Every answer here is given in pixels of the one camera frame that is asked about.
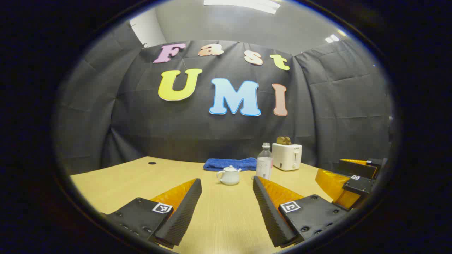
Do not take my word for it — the clear water bottle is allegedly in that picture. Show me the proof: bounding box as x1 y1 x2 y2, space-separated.
256 143 273 180

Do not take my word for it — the blue towel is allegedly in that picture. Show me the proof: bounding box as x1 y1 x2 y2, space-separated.
203 157 257 172

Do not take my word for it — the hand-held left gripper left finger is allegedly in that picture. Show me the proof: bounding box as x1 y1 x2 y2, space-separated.
105 178 203 249

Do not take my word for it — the white toaster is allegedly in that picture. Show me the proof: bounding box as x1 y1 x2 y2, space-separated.
271 143 303 171

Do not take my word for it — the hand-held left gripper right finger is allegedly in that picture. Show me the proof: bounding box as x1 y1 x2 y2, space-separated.
252 175 348 248

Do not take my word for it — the white teacup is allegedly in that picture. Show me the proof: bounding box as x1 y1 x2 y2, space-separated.
216 169 243 186

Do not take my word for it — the small ceiling light panel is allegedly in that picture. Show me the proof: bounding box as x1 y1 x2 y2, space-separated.
325 30 347 43

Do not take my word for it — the long ceiling light panel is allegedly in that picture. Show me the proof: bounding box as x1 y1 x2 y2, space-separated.
203 0 282 15

